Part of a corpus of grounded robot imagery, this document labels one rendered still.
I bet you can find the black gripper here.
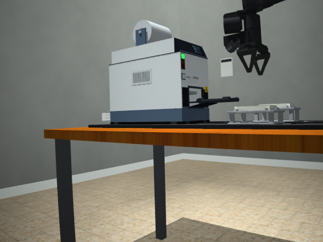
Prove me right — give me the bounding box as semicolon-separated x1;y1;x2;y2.
236;28;270;76

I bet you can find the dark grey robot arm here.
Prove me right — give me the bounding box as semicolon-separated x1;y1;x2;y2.
224;0;285;53

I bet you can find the white cylinder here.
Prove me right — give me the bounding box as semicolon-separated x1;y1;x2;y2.
133;20;172;43

